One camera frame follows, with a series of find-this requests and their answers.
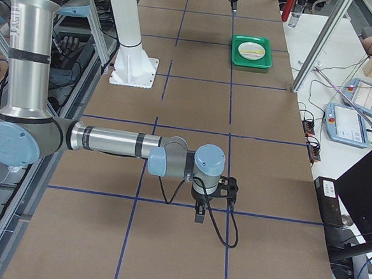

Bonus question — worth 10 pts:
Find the orange connector board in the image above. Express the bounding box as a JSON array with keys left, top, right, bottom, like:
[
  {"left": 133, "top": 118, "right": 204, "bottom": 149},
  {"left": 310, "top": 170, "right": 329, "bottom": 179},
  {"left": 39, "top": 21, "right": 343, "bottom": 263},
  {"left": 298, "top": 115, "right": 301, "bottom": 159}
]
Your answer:
[
  {"left": 301, "top": 110, "right": 315, "bottom": 136},
  {"left": 305, "top": 135, "right": 321, "bottom": 166}
]

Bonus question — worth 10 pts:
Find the black monitor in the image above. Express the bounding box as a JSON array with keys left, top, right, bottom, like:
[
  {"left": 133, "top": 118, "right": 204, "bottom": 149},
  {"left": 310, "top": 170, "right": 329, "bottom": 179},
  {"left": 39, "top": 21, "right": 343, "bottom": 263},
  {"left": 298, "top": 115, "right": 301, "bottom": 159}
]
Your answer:
[{"left": 329, "top": 150, "right": 372, "bottom": 262}]

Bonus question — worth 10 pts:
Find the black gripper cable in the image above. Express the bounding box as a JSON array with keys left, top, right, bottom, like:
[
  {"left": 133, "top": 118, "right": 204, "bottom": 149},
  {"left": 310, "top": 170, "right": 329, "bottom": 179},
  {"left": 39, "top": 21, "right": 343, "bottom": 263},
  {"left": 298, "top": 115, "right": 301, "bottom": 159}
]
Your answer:
[{"left": 153, "top": 172, "right": 243, "bottom": 250}]

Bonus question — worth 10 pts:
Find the orange connector board far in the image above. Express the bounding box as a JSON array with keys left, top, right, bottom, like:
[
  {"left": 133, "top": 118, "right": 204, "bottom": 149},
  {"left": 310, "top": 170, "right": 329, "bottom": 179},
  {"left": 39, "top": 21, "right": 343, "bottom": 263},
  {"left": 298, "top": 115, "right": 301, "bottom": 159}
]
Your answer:
[{"left": 301, "top": 110, "right": 315, "bottom": 136}]

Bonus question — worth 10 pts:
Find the orange connector board near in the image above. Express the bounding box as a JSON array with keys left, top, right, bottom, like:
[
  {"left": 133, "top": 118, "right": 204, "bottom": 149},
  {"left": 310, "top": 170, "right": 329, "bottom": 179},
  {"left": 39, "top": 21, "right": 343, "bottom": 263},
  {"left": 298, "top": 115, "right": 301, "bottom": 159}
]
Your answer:
[{"left": 305, "top": 135, "right": 321, "bottom": 166}]

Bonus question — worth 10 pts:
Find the yellow plastic spoon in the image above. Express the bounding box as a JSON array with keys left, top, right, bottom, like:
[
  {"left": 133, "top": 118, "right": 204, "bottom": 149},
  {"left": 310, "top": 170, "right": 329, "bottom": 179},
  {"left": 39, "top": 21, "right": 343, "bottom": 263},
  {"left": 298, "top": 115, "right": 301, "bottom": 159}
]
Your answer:
[{"left": 242, "top": 50, "right": 264, "bottom": 55}]

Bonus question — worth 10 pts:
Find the green plastic tray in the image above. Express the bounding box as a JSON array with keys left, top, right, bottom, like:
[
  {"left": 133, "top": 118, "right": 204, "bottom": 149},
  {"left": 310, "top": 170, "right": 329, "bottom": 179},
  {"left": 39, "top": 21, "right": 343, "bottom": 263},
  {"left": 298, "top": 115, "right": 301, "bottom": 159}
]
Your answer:
[{"left": 231, "top": 34, "right": 273, "bottom": 69}]

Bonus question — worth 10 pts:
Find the blue teach pendant far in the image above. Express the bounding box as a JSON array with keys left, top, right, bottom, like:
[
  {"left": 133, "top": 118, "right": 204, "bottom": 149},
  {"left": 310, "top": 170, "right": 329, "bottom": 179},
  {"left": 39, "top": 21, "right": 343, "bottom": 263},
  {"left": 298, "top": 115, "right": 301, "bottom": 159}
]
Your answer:
[{"left": 341, "top": 78, "right": 372, "bottom": 117}]

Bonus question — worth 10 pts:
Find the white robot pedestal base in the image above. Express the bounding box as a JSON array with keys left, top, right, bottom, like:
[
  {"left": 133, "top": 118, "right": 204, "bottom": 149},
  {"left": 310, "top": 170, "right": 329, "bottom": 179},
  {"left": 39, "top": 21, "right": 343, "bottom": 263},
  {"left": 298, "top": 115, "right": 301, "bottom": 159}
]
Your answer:
[{"left": 109, "top": 0, "right": 159, "bottom": 89}]

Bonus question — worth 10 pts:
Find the metal stand green clip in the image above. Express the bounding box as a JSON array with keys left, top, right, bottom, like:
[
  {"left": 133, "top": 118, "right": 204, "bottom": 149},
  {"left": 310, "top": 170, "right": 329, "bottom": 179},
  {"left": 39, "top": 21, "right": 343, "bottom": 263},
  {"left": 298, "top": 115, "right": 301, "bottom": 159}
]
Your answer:
[{"left": 314, "top": 66, "right": 372, "bottom": 143}]

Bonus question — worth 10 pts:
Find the aluminium frame post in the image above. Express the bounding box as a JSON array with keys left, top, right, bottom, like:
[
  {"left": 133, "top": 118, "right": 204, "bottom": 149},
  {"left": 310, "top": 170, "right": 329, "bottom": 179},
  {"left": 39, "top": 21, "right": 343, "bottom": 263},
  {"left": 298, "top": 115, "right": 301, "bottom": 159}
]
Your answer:
[{"left": 291, "top": 0, "right": 353, "bottom": 93}]

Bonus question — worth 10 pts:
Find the white round plate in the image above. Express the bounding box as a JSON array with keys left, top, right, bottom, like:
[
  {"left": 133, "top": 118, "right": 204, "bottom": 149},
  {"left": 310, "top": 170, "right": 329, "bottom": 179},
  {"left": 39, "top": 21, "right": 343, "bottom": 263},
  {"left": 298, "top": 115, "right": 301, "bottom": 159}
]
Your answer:
[{"left": 238, "top": 41, "right": 266, "bottom": 61}]

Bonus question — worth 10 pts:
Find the pink plastic spoon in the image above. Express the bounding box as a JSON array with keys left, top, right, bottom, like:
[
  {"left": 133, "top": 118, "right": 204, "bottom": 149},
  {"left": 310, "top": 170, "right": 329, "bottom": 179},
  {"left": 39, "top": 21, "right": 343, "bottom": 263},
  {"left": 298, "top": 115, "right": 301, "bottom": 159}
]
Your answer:
[{"left": 242, "top": 53, "right": 264, "bottom": 59}]

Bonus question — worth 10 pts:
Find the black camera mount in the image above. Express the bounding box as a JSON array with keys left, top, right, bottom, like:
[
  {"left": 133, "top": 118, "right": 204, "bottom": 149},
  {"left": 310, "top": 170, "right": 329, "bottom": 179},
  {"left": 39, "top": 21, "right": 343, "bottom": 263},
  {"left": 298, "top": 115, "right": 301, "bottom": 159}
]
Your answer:
[{"left": 212, "top": 175, "right": 239, "bottom": 203}]

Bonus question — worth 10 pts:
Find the blue teach pendant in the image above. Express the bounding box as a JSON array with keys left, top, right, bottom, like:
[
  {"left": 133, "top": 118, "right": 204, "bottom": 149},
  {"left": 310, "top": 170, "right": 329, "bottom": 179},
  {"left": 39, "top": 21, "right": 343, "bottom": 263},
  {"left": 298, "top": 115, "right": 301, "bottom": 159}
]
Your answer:
[
  {"left": 341, "top": 78, "right": 372, "bottom": 117},
  {"left": 324, "top": 103, "right": 369, "bottom": 148}
]

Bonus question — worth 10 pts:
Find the blue teach pendant near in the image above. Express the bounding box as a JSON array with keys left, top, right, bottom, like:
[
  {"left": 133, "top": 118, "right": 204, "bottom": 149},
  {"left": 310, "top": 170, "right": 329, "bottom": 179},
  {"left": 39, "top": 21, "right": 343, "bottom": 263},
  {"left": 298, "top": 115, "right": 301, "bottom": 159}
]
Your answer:
[{"left": 324, "top": 103, "right": 369, "bottom": 148}]

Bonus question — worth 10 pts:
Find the clear water bottle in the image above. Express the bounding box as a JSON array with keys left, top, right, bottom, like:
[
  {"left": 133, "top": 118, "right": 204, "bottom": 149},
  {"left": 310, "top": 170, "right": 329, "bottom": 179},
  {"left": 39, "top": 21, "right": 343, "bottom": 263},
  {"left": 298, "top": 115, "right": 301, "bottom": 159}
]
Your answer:
[{"left": 288, "top": 0, "right": 308, "bottom": 27}]

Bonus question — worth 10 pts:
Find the red cylinder bottle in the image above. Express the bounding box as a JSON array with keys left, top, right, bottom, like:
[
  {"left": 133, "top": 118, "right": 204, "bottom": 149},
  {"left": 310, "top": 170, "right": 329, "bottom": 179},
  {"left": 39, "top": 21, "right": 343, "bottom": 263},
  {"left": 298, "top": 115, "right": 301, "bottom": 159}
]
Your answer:
[{"left": 282, "top": 0, "right": 296, "bottom": 22}]

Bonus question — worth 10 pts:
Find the black box device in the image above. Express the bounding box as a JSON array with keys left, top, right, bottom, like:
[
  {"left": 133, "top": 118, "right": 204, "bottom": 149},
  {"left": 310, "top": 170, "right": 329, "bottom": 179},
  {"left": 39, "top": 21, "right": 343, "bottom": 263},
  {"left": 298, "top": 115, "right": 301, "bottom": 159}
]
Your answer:
[{"left": 314, "top": 176, "right": 354, "bottom": 229}]

